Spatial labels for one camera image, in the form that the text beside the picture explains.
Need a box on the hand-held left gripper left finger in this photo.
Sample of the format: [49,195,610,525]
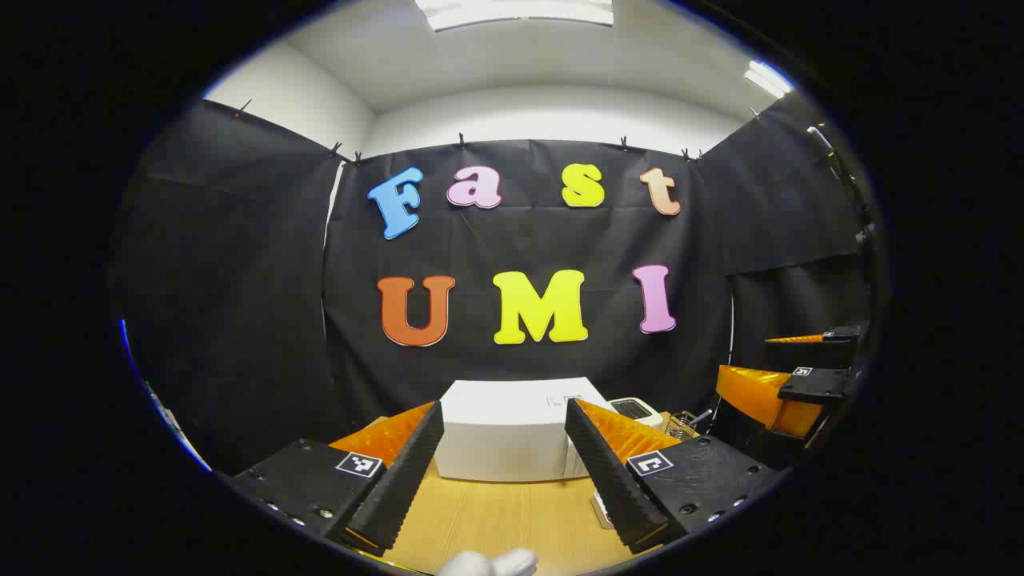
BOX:
[230,400,446,557]

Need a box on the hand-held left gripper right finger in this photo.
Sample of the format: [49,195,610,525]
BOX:
[564,398,789,555]

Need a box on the white microwave oven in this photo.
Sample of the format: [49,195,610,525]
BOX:
[434,378,617,482]

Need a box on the cream toaster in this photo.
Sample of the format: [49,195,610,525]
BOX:
[608,397,665,429]

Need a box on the small square utensil holder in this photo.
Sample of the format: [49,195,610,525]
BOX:
[666,410,706,441]

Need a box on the black backdrop cloth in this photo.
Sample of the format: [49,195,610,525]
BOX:
[112,96,877,477]

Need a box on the ceiling light panel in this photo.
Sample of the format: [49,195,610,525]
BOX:
[744,60,794,99]

